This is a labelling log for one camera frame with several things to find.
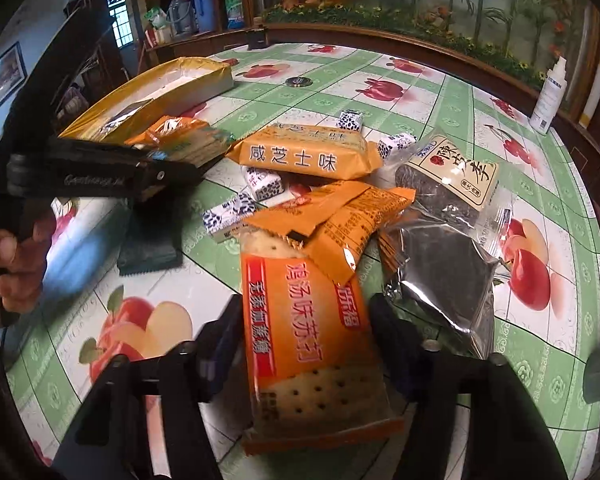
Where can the blue white nougat candy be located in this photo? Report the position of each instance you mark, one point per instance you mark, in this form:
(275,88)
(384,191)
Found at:
(222,220)

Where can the yellow cheese biscuit pack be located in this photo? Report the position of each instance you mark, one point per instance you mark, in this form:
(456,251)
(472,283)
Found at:
(317,151)

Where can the flower mural glass panel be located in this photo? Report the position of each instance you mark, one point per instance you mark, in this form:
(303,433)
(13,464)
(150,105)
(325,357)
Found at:
(520,38)

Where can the grey thermos jug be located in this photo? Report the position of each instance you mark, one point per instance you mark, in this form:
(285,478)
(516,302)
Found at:
(181,18)

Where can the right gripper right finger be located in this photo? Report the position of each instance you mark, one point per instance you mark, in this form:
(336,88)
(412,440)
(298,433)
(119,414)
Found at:
(399,346)

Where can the green yellow cracker pack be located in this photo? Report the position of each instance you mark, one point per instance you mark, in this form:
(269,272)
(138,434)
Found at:
(195,147)

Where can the silver foil snack pack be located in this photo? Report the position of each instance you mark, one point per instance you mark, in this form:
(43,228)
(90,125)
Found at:
(121,117)

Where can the orange pastry sachet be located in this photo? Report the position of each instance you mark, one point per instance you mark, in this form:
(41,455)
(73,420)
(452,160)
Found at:
(300,217)
(337,245)

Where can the yellow gold tray box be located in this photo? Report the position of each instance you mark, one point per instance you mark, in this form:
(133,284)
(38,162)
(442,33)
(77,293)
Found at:
(173,88)

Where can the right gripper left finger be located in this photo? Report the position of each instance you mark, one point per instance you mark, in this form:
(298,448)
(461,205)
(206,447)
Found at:
(217,345)

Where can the dark green snack pack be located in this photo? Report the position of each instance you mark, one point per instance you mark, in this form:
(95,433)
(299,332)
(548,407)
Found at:
(151,243)

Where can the framed wall picture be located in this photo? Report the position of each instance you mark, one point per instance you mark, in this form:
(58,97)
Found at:
(13,72)

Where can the white spray bottle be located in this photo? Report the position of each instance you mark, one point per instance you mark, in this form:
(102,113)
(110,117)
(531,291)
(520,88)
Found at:
(550,97)

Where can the round metal table inlay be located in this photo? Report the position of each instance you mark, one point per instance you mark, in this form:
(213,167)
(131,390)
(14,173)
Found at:
(298,82)

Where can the orange soda cracker pack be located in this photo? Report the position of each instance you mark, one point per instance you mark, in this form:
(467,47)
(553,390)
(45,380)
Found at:
(314,374)

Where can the green plastic bag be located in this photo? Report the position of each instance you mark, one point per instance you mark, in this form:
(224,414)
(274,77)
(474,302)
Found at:
(235,14)

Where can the green snack bag on shelf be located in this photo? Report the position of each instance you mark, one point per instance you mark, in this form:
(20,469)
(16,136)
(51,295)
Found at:
(159,25)

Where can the small orange snack sachet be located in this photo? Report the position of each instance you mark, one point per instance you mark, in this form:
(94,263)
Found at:
(165,130)

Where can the small black jar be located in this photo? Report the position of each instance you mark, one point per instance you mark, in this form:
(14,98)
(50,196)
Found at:
(257,38)

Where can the person left hand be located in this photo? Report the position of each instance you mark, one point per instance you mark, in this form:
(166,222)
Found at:
(25,264)

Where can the clear dark cake pack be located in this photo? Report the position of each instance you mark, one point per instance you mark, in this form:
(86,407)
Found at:
(465,193)

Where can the blue thermos jug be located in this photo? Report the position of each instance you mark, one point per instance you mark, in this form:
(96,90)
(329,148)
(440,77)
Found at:
(205,15)

